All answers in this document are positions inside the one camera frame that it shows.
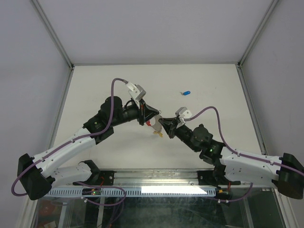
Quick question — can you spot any white slotted cable duct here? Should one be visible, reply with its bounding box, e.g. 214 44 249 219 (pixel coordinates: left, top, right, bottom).
46 185 216 198

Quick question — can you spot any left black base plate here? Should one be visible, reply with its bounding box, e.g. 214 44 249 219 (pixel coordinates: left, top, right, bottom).
73 170 115 186

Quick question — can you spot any aluminium mounting rail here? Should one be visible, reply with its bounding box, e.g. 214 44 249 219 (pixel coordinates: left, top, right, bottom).
113 168 279 188

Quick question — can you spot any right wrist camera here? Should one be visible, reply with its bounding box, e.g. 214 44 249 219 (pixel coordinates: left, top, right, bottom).
175 107 192 127

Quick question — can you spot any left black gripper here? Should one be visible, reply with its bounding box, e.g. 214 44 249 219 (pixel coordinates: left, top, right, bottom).
110 98 159 127

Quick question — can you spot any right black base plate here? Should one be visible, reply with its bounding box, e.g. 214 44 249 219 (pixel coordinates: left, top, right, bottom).
197 170 241 187

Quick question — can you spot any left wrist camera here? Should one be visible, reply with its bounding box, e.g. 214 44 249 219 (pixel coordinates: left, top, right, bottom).
126 82 146 108

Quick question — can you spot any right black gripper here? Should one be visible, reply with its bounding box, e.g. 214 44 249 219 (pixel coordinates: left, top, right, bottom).
158 117 199 153

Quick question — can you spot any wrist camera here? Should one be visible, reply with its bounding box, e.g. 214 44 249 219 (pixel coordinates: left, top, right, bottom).
126 82 146 108
175 107 192 127

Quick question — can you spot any red handle keyring holder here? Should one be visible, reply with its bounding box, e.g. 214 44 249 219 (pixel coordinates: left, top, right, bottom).
146 115 162 133

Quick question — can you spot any blue tag key far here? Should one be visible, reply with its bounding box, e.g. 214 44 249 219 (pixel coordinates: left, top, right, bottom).
180 91 191 96

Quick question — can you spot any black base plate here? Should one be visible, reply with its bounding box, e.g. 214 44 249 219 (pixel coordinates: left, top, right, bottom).
73 170 115 186
197 170 241 187

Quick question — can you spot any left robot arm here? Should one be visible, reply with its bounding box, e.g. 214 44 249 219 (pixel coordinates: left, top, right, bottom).
16 96 160 200

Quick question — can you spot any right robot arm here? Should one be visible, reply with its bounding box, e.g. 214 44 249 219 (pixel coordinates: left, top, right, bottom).
159 118 304 200

